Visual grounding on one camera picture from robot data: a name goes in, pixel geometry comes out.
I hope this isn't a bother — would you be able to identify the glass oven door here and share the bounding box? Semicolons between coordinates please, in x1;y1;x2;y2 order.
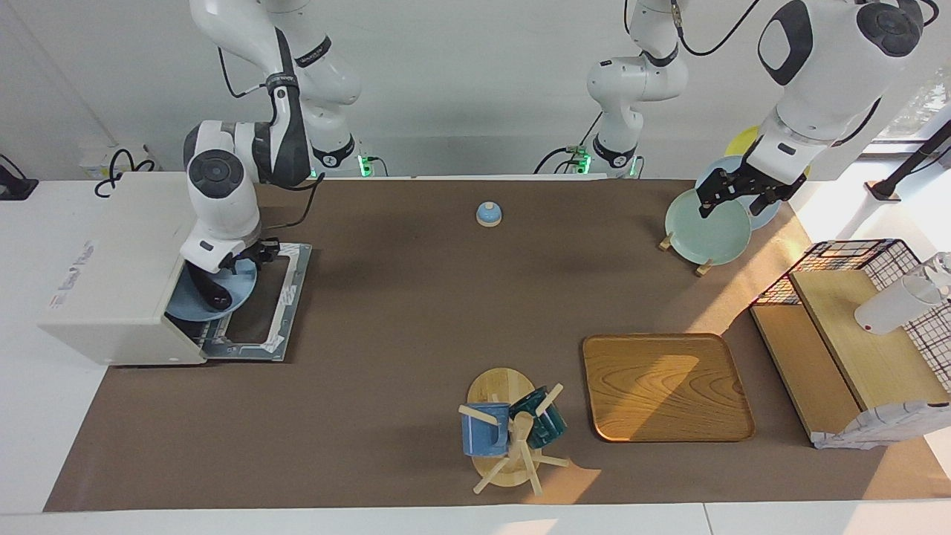
199;241;314;363

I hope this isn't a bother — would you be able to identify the dark purple eggplant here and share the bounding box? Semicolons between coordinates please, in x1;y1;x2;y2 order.
186;262;234;312

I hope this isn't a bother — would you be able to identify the cream toaster oven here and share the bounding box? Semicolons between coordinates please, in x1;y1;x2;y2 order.
39;172;210;366

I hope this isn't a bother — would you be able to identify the pale green plate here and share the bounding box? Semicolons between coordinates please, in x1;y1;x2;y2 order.
664;187;753;267

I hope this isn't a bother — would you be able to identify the light blue racked plate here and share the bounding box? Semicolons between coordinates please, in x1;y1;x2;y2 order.
695;155;783;231

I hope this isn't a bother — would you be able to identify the yellow plate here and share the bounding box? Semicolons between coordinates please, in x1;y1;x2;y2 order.
725;125;765;158

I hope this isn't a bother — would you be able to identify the wooden plate rack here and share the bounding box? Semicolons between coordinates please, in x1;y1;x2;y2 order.
658;232;715;278

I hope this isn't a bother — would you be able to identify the black pole stand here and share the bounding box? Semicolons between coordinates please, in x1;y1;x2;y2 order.
864;119;951;203

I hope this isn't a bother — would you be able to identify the brown table mat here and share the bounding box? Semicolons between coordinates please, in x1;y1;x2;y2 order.
43;178;951;513

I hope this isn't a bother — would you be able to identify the white plastic bottle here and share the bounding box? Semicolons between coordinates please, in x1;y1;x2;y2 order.
854;252;951;336

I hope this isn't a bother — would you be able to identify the wooden step shelf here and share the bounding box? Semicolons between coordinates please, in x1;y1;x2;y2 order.
749;269;951;449

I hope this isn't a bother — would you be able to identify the wooden serving tray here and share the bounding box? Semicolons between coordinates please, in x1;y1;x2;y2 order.
582;333;756;444

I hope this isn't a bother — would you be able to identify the grey patterned cloth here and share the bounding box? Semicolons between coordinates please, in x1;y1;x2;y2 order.
812;400;951;451

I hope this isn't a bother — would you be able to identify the wooden mug tree stand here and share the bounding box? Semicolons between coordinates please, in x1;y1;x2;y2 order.
458;367;571;497

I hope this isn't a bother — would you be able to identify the dark green mug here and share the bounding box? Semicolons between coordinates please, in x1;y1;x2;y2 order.
509;386;568;449

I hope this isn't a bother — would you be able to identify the blue mug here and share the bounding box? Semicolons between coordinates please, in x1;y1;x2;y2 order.
461;403;512;458

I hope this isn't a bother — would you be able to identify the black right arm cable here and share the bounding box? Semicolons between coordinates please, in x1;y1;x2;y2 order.
218;45;325;229

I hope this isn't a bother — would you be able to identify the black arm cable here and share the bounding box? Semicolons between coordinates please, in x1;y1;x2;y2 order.
672;0;766;59
218;45;325;229

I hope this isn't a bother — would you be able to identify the black wire basket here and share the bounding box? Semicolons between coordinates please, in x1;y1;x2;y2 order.
750;239;951;393

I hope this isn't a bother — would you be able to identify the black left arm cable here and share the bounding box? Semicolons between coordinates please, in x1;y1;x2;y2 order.
672;0;766;59

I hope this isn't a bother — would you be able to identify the black coiled power cord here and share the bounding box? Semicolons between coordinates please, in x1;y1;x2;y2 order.
93;149;158;198

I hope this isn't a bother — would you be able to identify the black left base cable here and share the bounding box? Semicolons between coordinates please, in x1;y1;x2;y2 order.
533;111;604;176

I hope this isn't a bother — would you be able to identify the black device with cable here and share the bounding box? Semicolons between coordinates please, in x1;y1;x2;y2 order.
0;154;39;201

